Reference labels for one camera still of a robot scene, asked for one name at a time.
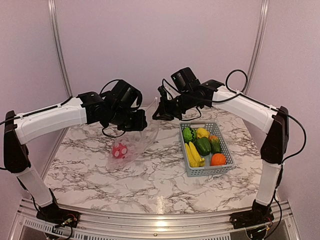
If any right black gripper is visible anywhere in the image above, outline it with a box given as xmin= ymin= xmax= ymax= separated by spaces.
xmin=152 ymin=89 xmax=197 ymax=121

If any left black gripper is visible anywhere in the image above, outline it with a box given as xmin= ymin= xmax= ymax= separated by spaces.
xmin=109 ymin=106 xmax=148 ymax=131

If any green watermelon toy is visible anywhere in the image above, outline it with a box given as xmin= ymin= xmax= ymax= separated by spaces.
xmin=182 ymin=126 xmax=197 ymax=144

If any clear zip top bag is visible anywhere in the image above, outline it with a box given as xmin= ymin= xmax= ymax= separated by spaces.
xmin=105 ymin=97 xmax=160 ymax=170

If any red apple toy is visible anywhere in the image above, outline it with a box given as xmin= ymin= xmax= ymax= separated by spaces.
xmin=111 ymin=142 xmax=128 ymax=159

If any yellow bell pepper toy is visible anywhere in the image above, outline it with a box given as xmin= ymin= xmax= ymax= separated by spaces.
xmin=196 ymin=127 xmax=210 ymax=139

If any green bell pepper toy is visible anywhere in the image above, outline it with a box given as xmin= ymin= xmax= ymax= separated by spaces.
xmin=193 ymin=137 xmax=212 ymax=156

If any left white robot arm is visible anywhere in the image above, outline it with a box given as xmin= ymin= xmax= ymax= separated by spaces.
xmin=1 ymin=79 xmax=147 ymax=223

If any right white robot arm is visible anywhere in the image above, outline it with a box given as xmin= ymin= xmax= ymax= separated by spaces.
xmin=152 ymin=67 xmax=295 ymax=224

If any yellow banana toy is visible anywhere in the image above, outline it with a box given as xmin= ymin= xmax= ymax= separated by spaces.
xmin=184 ymin=141 xmax=205 ymax=168

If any green orange mango toy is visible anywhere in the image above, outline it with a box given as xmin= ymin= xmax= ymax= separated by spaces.
xmin=209 ymin=135 xmax=221 ymax=154

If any orange toy fruit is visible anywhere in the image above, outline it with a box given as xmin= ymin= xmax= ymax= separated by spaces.
xmin=210 ymin=153 xmax=227 ymax=166

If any grey plastic basket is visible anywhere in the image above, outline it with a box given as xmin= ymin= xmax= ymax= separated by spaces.
xmin=179 ymin=122 xmax=234 ymax=177

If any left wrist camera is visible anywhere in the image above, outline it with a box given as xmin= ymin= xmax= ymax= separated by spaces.
xmin=130 ymin=93 xmax=143 ymax=111

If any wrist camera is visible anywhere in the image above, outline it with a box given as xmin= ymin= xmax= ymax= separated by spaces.
xmin=130 ymin=93 xmax=143 ymax=111
xmin=157 ymin=78 xmax=174 ymax=100

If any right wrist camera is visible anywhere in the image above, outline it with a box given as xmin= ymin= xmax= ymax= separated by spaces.
xmin=157 ymin=78 xmax=174 ymax=100

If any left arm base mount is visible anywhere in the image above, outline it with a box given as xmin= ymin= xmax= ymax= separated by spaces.
xmin=36 ymin=188 xmax=80 ymax=228

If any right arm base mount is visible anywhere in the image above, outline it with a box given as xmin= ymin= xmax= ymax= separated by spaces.
xmin=229 ymin=197 xmax=275 ymax=229

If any left aluminium frame post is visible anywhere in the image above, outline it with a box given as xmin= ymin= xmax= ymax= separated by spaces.
xmin=47 ymin=0 xmax=73 ymax=97

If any aluminium frame post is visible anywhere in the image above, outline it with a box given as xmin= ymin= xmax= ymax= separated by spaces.
xmin=47 ymin=0 xmax=73 ymax=97
xmin=246 ymin=0 xmax=271 ymax=76

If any aluminium front rail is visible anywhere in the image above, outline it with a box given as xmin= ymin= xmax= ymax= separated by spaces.
xmin=9 ymin=199 xmax=301 ymax=240

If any right aluminium frame post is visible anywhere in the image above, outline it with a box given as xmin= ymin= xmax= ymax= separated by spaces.
xmin=246 ymin=0 xmax=271 ymax=76

